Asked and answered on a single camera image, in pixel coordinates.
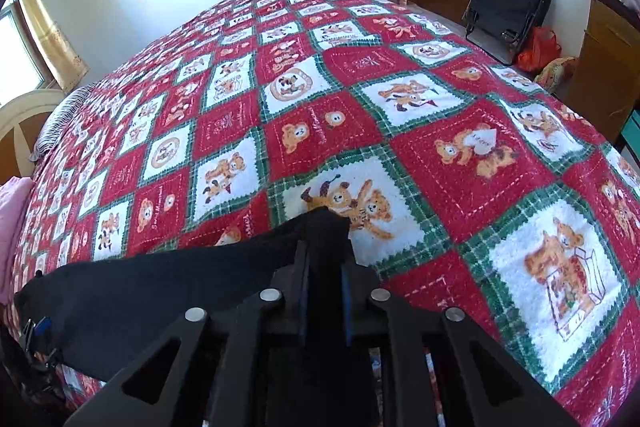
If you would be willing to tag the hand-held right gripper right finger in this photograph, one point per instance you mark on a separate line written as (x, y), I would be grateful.
(347, 307)

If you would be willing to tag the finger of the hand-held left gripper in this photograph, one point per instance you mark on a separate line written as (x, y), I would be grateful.
(41, 326)

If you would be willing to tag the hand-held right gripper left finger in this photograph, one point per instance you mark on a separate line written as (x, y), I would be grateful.
(304, 307)

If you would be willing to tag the black pants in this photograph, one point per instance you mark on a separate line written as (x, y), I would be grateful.
(150, 292)

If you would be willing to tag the pink pillow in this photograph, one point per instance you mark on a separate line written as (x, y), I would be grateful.
(12, 232)

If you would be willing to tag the red bear printed blanket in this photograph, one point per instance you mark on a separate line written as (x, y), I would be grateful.
(450, 187)

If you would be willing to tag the cream wooden headboard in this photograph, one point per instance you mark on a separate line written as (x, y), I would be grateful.
(22, 127)

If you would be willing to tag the striped pillow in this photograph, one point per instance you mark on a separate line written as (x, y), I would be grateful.
(65, 117)

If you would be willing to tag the window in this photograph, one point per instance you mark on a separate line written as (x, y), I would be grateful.
(15, 52)

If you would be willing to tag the yellow patterned curtain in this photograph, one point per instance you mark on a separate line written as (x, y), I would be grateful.
(55, 37)

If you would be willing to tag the floral cushion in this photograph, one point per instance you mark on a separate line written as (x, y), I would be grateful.
(555, 74)

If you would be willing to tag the red plastic bag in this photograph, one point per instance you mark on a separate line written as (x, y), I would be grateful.
(540, 49)

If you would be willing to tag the teal box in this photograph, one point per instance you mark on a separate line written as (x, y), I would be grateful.
(632, 132)

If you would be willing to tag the wooden cabinet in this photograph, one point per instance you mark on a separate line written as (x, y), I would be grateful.
(605, 72)

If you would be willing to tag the dark cloth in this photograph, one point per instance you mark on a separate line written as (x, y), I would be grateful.
(612, 2)

